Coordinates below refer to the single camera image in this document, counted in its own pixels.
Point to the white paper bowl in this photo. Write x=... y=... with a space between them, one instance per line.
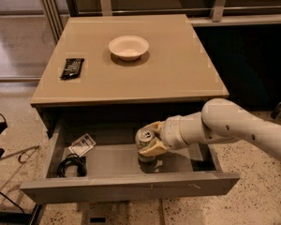
x=129 y=48

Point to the beige cabinet with tan top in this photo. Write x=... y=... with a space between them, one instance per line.
x=176 y=67

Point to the metal hook on floor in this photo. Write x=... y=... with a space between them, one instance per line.
x=23 y=155

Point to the black snack bar wrapper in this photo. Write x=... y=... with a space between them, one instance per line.
x=72 y=68

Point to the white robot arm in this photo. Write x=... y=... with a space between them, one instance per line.
x=219 y=121

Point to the small grey floor object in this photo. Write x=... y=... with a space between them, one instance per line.
x=276 y=114

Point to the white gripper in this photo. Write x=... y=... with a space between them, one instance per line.
x=170 y=132

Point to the open grey top drawer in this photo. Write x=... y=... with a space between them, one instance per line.
x=114 y=172

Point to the green 7up soda can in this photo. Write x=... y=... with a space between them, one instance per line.
x=142 y=139

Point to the metal window railing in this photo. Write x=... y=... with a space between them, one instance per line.
x=200 y=12

